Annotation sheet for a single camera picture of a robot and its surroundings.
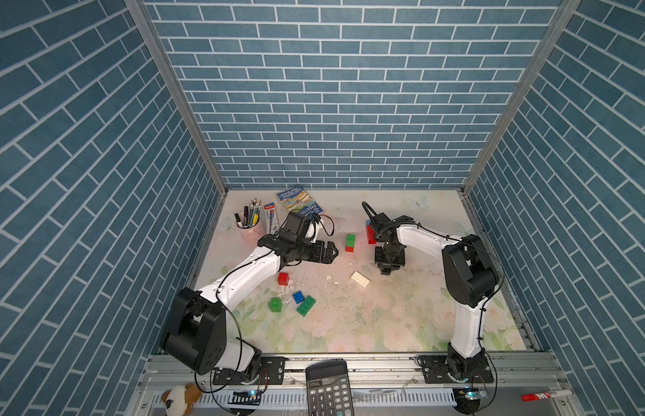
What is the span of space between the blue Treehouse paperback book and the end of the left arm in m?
0.35

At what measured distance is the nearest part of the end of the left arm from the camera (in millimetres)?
739

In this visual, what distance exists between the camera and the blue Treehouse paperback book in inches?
44.4
